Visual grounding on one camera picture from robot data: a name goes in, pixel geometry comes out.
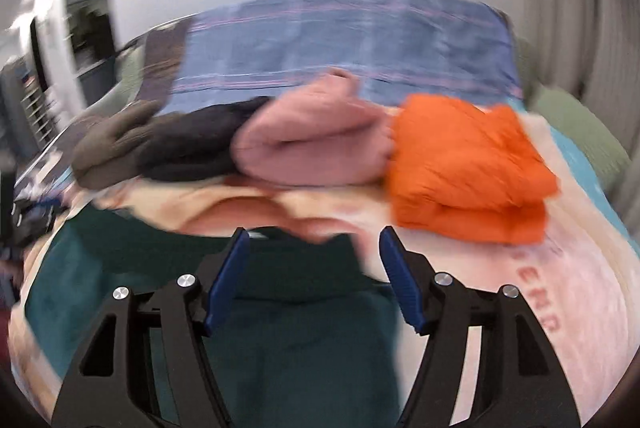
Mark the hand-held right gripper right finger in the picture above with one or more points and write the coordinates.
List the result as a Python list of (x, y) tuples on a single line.
[(402, 288)]

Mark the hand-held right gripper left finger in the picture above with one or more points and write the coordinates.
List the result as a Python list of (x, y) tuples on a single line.
[(225, 288)]

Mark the dark green hooded fleece garment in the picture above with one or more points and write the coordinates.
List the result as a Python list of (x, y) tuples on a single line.
[(300, 308)]

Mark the brown fleece garment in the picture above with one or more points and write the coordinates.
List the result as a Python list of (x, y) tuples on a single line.
[(110, 148)]

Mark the dark shelf unit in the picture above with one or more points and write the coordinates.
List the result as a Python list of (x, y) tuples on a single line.
[(35, 108)]

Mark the orange puffer jacket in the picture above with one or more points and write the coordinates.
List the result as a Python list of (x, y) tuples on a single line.
[(460, 158)]

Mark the dark grey fleece garment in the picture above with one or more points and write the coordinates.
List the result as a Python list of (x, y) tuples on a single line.
[(200, 143)]

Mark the pink padded garment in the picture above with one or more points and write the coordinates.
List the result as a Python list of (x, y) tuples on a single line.
[(310, 143)]

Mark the pink fleece blanket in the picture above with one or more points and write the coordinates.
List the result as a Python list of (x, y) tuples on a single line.
[(575, 308)]

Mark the dark floral quilt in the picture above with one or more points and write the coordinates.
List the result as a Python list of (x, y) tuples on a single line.
[(165, 58)]

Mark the light blue cloth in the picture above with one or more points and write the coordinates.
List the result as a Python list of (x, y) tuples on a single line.
[(600, 188)]

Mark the green pillow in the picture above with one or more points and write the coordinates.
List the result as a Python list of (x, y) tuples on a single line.
[(580, 128)]

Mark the blue plaid quilt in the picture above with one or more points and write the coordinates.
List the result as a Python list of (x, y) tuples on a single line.
[(350, 43)]

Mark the beige pleated curtain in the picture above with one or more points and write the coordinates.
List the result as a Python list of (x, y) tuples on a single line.
[(565, 8)]

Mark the arched wall mirror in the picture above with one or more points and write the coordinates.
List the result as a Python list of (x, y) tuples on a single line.
[(87, 8)]

